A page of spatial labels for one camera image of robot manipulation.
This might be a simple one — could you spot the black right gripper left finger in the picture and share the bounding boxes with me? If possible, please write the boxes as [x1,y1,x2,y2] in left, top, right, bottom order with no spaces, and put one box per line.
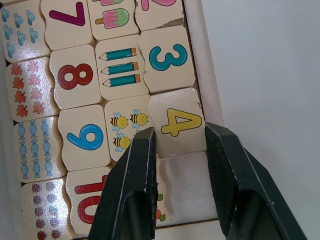
[87,126,158,240]

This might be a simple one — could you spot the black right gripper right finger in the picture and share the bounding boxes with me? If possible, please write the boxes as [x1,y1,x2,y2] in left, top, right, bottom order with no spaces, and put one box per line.
[204,121,309,240]

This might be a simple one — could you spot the yellow number four tile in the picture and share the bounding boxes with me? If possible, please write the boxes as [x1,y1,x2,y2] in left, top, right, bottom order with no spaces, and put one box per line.
[147,87,208,159]

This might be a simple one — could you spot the red number ten tile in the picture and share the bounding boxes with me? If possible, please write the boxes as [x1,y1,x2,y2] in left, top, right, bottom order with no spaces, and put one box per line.
[65,166,114,236]

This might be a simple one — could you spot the blue number nine tile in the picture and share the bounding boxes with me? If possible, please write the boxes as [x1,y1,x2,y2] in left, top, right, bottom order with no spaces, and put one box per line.
[57,104,113,173]

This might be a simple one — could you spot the white wooden puzzle board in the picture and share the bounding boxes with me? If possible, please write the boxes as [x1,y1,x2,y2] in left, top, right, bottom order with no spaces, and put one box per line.
[0,0,226,240]

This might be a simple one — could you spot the red number eight tile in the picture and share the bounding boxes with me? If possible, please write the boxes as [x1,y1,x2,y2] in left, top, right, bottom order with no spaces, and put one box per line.
[49,44,104,111]

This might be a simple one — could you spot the teal number three tile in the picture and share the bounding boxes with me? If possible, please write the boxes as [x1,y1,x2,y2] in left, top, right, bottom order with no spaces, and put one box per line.
[138,24,197,95]

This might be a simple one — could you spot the purple number seven tile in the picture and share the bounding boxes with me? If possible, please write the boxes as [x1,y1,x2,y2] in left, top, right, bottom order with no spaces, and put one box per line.
[39,0,96,51]

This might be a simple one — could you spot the pink number two tile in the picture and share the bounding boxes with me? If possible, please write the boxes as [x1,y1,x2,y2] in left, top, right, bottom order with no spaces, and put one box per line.
[134,0,185,33]

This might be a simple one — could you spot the carrots picture tile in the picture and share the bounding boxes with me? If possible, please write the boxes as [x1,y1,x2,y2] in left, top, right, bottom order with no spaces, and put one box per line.
[154,156,173,223]

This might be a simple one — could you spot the four bees picture tile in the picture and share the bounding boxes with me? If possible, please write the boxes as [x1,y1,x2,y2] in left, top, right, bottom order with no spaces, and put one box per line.
[103,94,156,163]

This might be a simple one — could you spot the ladybugs picture tile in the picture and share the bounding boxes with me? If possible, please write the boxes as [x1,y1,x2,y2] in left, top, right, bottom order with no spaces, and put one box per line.
[20,178,72,240]

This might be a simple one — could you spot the blue candies picture tile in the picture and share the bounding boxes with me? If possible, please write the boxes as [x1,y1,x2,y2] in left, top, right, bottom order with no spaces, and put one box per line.
[12,115,67,184]

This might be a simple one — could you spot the three pencils picture tile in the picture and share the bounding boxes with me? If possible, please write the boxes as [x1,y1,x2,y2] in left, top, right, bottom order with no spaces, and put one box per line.
[94,34,150,100]

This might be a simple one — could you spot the maple leaves picture tile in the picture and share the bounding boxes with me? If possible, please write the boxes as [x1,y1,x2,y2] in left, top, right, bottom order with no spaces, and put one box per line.
[4,56,60,123]

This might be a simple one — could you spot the ice cream picture tile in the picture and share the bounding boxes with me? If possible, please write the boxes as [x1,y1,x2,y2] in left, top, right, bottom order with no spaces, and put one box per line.
[86,0,140,41]

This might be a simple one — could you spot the blue hats picture tile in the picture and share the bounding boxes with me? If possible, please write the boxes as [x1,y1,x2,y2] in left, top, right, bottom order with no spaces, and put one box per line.
[0,0,51,63]

